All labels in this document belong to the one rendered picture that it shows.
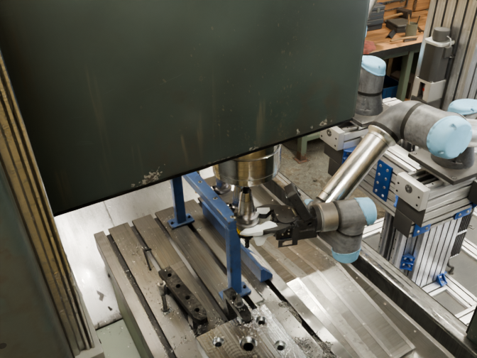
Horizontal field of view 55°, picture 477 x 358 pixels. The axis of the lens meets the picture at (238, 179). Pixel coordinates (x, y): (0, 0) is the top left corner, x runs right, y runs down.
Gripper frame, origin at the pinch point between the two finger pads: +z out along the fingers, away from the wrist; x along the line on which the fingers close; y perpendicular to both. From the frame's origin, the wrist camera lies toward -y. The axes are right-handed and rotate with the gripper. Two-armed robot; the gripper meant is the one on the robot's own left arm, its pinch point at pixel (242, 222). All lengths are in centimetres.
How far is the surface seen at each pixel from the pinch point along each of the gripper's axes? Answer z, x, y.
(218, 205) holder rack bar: 2.2, 23.7, 12.3
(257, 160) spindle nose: -1.6, -7.7, -22.8
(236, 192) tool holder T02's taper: -3.2, 22.6, 7.5
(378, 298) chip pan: -59, 21, 67
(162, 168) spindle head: 18.3, -19.1, -30.9
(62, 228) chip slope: 63, 76, 54
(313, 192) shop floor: -95, 180, 135
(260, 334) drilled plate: -3.6, -7.7, 35.6
